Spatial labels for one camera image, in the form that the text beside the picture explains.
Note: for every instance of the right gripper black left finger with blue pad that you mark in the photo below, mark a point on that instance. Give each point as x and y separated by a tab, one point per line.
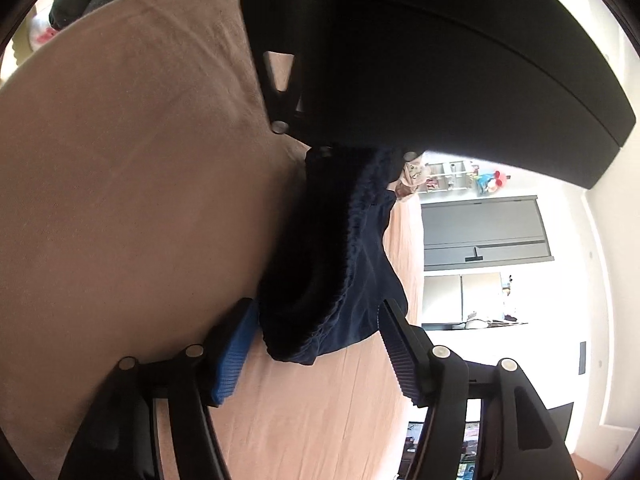
119	437

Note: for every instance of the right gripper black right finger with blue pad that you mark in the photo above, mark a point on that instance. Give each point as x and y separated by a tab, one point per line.
518	438

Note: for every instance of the navy skirt with white stripes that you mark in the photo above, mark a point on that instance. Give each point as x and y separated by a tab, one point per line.
329	273

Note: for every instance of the pink printed pajama garment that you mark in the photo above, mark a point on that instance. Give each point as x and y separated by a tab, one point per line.
412	176

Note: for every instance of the silver refrigerator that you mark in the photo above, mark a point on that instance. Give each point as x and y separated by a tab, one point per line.
461	298

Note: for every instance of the grey door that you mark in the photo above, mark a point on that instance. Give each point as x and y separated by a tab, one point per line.
468	234

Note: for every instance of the pink bed sheet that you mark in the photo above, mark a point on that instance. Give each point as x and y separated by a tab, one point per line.
142	194

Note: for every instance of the pink patterned floor mat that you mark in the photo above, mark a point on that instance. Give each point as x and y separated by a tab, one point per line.
33	33

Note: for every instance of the white wire shelf rack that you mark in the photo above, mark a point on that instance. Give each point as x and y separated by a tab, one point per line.
458	176

